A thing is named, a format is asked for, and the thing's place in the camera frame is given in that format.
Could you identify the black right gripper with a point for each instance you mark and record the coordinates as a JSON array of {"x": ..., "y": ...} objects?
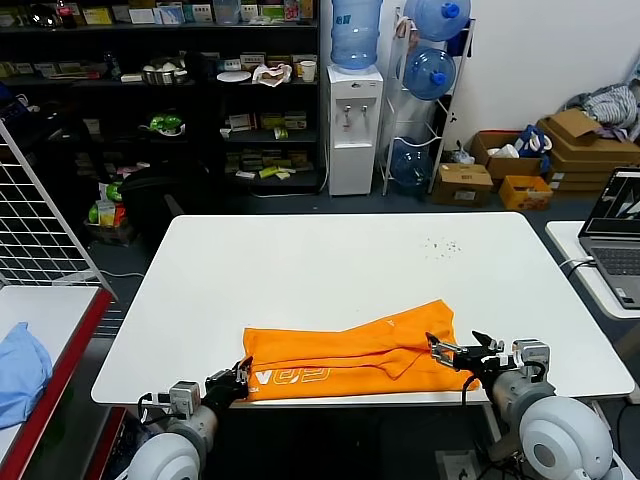
[{"x": 480, "y": 365}]

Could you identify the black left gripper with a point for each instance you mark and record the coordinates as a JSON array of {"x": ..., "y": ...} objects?
[{"x": 222, "y": 387}]

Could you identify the orange t-shirt white print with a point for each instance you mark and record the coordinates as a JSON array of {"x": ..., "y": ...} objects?
[{"x": 350, "y": 360}]

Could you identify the grey pile of clothes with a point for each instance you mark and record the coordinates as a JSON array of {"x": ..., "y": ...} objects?
[{"x": 612, "y": 105}]

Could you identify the small white side table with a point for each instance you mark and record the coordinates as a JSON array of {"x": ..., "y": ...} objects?
[{"x": 565, "y": 240}]

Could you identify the yellow cardboard box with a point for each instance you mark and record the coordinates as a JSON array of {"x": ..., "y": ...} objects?
[{"x": 525, "y": 196}]

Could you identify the closed brown cardboard box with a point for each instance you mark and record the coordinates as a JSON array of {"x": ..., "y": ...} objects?
[{"x": 462, "y": 184}]

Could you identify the grey open laptop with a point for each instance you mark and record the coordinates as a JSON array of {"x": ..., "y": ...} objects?
[{"x": 615, "y": 260}]

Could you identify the open brown cardboard box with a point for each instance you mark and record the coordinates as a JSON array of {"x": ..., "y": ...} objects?
[{"x": 515, "y": 167}]

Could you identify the blue water jug lying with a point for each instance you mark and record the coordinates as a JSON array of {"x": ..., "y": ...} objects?
[
  {"x": 437, "y": 17},
  {"x": 410, "y": 162},
  {"x": 427, "y": 75}
]

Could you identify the black office chair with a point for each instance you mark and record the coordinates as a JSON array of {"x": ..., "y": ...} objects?
[{"x": 155, "y": 195}]

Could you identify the red-edged white table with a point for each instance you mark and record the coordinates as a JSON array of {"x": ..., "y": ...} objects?
[{"x": 50, "y": 310}]

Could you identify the basket of snack packs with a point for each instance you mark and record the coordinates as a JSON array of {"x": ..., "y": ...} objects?
[{"x": 107, "y": 215}]

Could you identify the blue white bag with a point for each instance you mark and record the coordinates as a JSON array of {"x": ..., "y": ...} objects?
[{"x": 532, "y": 142}]

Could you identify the light blue cloth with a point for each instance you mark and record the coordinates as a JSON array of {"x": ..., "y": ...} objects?
[{"x": 22, "y": 375}]

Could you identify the white water dispenser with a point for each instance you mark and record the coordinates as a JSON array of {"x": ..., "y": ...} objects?
[{"x": 352, "y": 150}]

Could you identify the stacked large cardboard boxes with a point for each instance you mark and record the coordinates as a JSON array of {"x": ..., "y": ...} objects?
[{"x": 590, "y": 155}]

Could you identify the black shelf unit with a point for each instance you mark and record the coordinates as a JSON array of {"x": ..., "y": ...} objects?
[{"x": 210, "y": 140}]

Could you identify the white metal jug rack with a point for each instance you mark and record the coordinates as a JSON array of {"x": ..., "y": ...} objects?
[{"x": 395, "y": 100}]

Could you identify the green fruit in bag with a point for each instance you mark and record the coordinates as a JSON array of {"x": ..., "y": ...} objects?
[{"x": 165, "y": 122}]

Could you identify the white round plate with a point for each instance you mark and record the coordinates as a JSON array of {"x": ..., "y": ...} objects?
[{"x": 234, "y": 76}]

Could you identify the white plastic food bag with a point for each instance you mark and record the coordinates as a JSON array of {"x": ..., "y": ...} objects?
[{"x": 272, "y": 75}]

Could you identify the white paper cup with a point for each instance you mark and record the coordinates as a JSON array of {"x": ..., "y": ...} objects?
[{"x": 308, "y": 72}]

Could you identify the metal bowl with buns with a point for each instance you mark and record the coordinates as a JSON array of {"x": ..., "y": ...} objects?
[{"x": 162, "y": 75}]

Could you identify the blue water jug upright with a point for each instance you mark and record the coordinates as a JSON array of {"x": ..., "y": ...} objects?
[{"x": 356, "y": 35}]

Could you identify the cola bottle red label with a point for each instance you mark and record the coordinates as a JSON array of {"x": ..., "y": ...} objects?
[{"x": 64, "y": 11}]

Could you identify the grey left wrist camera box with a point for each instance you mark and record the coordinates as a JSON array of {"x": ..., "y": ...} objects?
[{"x": 184, "y": 396}]

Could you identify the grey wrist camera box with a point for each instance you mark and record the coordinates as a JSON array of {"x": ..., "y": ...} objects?
[
  {"x": 531, "y": 352},
  {"x": 184, "y": 396}
]

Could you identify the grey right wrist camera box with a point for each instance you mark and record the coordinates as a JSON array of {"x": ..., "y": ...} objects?
[{"x": 531, "y": 352}]

